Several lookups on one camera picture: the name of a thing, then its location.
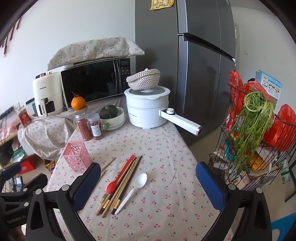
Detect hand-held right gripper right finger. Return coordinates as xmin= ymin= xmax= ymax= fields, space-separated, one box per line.
xmin=195 ymin=161 xmax=273 ymax=241

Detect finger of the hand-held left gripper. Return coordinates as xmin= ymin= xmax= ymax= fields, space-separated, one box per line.
xmin=0 ymin=162 xmax=48 ymax=202

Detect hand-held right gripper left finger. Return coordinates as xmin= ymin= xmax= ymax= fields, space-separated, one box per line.
xmin=24 ymin=162 xmax=102 ymax=241

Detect patterned chopstick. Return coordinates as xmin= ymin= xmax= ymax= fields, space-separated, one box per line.
xmin=99 ymin=162 xmax=132 ymax=205

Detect red spoon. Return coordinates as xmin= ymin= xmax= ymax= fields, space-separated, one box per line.
xmin=106 ymin=155 xmax=136 ymax=194

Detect light wooden chopstick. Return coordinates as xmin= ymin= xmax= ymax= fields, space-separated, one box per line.
xmin=100 ymin=157 xmax=117 ymax=174
xmin=96 ymin=156 xmax=138 ymax=215
xmin=101 ymin=156 xmax=141 ymax=218

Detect pink perforated utensil holder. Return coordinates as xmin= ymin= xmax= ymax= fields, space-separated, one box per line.
xmin=62 ymin=140 xmax=92 ymax=173

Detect white plastic spoon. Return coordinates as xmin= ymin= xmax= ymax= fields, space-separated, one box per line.
xmin=114 ymin=173 xmax=148 ymax=215

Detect red cardboard box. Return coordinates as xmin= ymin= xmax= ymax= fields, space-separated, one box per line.
xmin=16 ymin=154 xmax=43 ymax=176

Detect cherry print tablecloth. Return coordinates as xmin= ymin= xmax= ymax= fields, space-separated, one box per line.
xmin=17 ymin=96 xmax=234 ymax=241

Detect red spice bottle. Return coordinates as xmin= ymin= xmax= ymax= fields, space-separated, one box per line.
xmin=15 ymin=105 xmax=31 ymax=128

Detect labelled jar of dried food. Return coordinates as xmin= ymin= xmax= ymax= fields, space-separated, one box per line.
xmin=87 ymin=113 xmax=104 ymax=140

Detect tall jar of red berries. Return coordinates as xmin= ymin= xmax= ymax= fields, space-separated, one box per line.
xmin=73 ymin=110 xmax=92 ymax=141

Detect green leafy vegetables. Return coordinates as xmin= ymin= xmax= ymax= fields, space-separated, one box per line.
xmin=228 ymin=91 xmax=275 ymax=179

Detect dark green squash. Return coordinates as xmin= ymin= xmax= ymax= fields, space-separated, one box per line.
xmin=99 ymin=105 xmax=119 ymax=119

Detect white and green packet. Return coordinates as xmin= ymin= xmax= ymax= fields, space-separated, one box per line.
xmin=279 ymin=159 xmax=292 ymax=184

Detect orange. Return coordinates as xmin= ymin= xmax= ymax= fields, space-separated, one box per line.
xmin=71 ymin=92 xmax=86 ymax=110

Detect blue plastic stool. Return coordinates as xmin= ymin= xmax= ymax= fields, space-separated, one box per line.
xmin=269 ymin=218 xmax=296 ymax=241

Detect white air fryer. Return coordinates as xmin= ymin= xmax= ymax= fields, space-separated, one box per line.
xmin=32 ymin=72 xmax=65 ymax=116

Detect red plastic bag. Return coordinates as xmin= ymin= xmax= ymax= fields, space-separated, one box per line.
xmin=245 ymin=81 xmax=273 ymax=102
xmin=228 ymin=71 xmax=245 ymax=132
xmin=262 ymin=104 xmax=296 ymax=152

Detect white electric cooking pot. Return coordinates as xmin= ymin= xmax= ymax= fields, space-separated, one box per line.
xmin=124 ymin=85 xmax=202 ymax=136

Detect black microwave oven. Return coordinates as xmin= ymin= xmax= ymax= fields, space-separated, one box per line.
xmin=60 ymin=57 xmax=131 ymax=109

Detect blue and white box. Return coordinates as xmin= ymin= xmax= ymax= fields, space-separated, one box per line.
xmin=255 ymin=71 xmax=283 ymax=100

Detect floral cover cloth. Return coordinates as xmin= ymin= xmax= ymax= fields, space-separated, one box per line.
xmin=47 ymin=37 xmax=145 ymax=71

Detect grey refrigerator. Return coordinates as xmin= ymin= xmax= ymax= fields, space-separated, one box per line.
xmin=135 ymin=0 xmax=237 ymax=146

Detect yellow paper note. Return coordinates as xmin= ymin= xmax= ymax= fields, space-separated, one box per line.
xmin=150 ymin=0 xmax=175 ymax=10

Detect black wire rack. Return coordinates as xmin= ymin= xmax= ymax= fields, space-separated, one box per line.
xmin=208 ymin=83 xmax=296 ymax=192

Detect woven rope basket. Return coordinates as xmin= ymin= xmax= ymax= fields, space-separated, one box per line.
xmin=126 ymin=68 xmax=161 ymax=90

